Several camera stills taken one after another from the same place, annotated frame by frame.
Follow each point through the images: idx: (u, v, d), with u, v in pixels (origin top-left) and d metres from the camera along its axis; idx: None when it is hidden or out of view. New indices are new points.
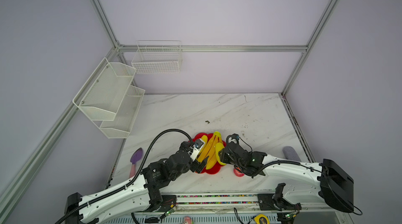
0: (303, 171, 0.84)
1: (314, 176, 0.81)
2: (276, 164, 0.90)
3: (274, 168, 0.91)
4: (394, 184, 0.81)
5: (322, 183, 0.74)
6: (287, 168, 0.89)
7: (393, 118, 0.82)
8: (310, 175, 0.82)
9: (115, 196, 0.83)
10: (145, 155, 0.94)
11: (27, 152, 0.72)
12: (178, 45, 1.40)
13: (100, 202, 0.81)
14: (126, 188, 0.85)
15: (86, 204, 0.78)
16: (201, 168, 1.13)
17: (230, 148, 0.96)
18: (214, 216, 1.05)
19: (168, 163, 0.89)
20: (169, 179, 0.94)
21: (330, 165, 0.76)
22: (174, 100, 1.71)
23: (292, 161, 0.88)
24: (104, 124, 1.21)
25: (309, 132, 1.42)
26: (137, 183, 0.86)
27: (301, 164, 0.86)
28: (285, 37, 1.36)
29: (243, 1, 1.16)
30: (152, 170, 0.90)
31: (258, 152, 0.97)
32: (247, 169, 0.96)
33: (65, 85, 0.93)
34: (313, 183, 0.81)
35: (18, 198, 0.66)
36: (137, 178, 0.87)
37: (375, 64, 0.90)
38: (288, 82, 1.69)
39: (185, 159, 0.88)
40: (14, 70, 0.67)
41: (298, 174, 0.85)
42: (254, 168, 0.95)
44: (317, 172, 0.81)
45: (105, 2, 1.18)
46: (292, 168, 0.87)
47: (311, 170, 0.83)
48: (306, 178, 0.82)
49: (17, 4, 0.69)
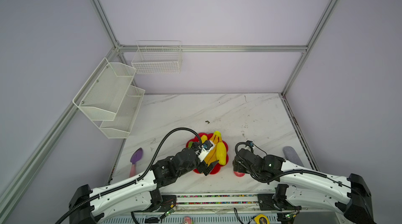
0: (330, 184, 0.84)
1: (343, 191, 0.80)
2: (299, 172, 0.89)
3: (296, 177, 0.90)
4: (394, 185, 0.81)
5: (355, 201, 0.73)
6: (310, 179, 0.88)
7: (392, 118, 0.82)
8: (338, 189, 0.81)
9: (125, 190, 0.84)
10: (156, 150, 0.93)
11: (28, 152, 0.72)
12: (178, 45, 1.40)
13: (111, 194, 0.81)
14: (137, 182, 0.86)
15: (98, 196, 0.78)
16: (208, 170, 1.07)
17: (240, 156, 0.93)
18: (214, 216, 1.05)
19: (175, 160, 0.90)
20: (175, 177, 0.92)
21: (358, 180, 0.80)
22: (174, 100, 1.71)
23: (319, 173, 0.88)
24: (104, 124, 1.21)
25: (309, 132, 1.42)
26: (147, 179, 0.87)
27: (327, 177, 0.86)
28: (284, 37, 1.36)
29: (242, 0, 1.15)
30: (161, 166, 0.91)
31: (274, 157, 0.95)
32: (262, 174, 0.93)
33: (66, 86, 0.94)
34: (339, 198, 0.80)
35: (18, 199, 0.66)
36: (147, 174, 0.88)
37: (375, 64, 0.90)
38: (288, 82, 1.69)
39: (191, 157, 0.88)
40: (14, 70, 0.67)
41: (324, 187, 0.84)
42: (269, 174, 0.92)
44: (347, 188, 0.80)
45: (106, 2, 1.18)
46: (317, 180, 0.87)
47: (339, 185, 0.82)
48: (335, 192, 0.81)
49: (17, 4, 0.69)
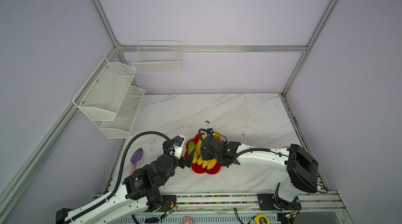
0: (272, 157, 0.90)
1: (282, 161, 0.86)
2: (249, 152, 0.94)
3: (247, 156, 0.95)
4: (393, 185, 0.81)
5: (288, 167, 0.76)
6: (257, 155, 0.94)
7: (392, 116, 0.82)
8: (278, 160, 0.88)
9: (98, 209, 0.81)
10: (121, 168, 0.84)
11: (28, 151, 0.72)
12: (178, 45, 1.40)
13: (84, 216, 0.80)
14: (109, 200, 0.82)
15: (70, 221, 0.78)
16: (190, 163, 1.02)
17: (204, 142, 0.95)
18: (214, 216, 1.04)
19: (149, 170, 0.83)
20: (152, 188, 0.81)
21: (297, 149, 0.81)
22: (174, 100, 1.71)
23: (263, 149, 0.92)
24: (104, 124, 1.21)
25: (309, 132, 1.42)
26: (118, 195, 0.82)
27: (270, 150, 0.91)
28: (284, 37, 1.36)
29: (242, 1, 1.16)
30: (135, 178, 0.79)
31: (232, 142, 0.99)
32: (223, 159, 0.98)
33: (66, 85, 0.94)
34: (281, 167, 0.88)
35: (18, 199, 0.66)
36: (118, 189, 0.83)
37: (376, 63, 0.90)
38: (288, 82, 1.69)
39: (167, 165, 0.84)
40: (14, 69, 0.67)
41: (268, 160, 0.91)
42: (229, 158, 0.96)
44: (286, 157, 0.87)
45: (106, 2, 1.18)
46: (263, 155, 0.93)
47: (279, 155, 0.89)
48: (276, 163, 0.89)
49: (17, 4, 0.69)
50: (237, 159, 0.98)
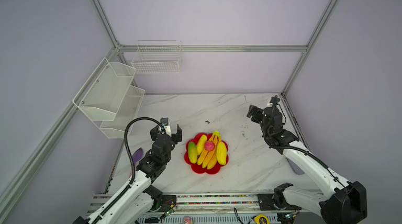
0: (324, 174, 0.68)
1: (332, 185, 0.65)
2: (302, 153, 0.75)
3: (298, 154, 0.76)
4: (393, 186, 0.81)
5: (338, 195, 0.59)
6: (311, 164, 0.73)
7: (392, 116, 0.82)
8: (329, 181, 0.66)
9: (124, 197, 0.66)
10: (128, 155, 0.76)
11: (28, 151, 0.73)
12: (178, 45, 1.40)
13: (113, 208, 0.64)
14: (132, 185, 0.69)
15: (99, 217, 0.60)
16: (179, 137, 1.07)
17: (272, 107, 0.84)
18: (214, 216, 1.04)
19: (154, 149, 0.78)
20: (164, 164, 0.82)
21: (361, 190, 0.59)
22: (174, 100, 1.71)
23: (320, 160, 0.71)
24: (104, 124, 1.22)
25: (309, 132, 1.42)
26: (138, 178, 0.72)
27: (328, 168, 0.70)
28: (284, 37, 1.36)
29: (242, 1, 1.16)
30: (146, 163, 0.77)
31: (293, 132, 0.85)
32: (271, 139, 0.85)
33: (66, 86, 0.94)
34: (324, 189, 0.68)
35: (18, 199, 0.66)
36: (136, 175, 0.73)
37: (375, 63, 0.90)
38: (288, 82, 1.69)
39: (168, 138, 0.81)
40: (14, 69, 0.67)
41: (316, 175, 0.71)
42: (278, 143, 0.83)
44: (339, 185, 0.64)
45: (106, 2, 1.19)
46: (316, 166, 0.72)
47: (334, 179, 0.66)
48: (323, 182, 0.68)
49: (15, 4, 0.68)
50: (285, 149, 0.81)
